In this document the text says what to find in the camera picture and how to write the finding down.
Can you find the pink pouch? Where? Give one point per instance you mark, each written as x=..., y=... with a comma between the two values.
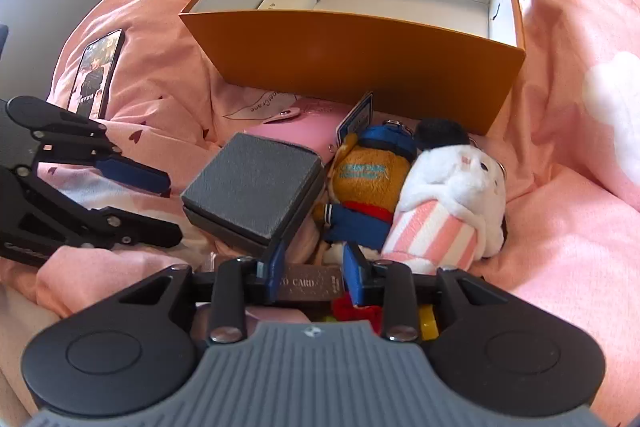
x=310, y=132

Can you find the grey fabric box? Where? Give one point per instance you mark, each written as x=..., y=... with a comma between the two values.
x=250, y=187

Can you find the black smartphone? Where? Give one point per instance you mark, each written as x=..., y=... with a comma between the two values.
x=95, y=77

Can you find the yellow small item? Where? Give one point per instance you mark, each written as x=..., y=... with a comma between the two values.
x=429, y=322

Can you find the white plush toy striped body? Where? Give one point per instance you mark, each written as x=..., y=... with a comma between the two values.
x=450, y=192

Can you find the pink printed blanket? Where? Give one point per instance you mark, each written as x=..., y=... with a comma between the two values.
x=560, y=167

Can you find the blue white hang tag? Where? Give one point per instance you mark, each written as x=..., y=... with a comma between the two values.
x=357, y=119

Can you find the brown plush toy blue hat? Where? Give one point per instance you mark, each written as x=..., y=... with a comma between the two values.
x=365, y=177

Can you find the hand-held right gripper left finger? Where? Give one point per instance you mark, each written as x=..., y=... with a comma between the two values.
x=274, y=268

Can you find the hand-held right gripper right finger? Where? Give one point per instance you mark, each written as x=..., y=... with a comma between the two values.
x=356, y=278

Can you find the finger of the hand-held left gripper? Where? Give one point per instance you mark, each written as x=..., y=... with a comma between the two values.
x=145, y=232
x=132, y=174

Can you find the black object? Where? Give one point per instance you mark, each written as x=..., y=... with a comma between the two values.
x=3, y=41

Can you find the red small item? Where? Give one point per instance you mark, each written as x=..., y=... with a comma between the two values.
x=345, y=309

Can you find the orange cardboard box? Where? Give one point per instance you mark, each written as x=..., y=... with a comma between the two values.
x=350, y=57

